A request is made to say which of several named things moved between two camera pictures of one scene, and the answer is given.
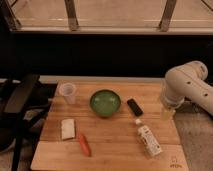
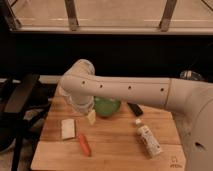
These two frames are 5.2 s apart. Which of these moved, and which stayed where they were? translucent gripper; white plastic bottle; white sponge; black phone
Moved: translucent gripper
Stayed: white sponge; black phone; white plastic bottle
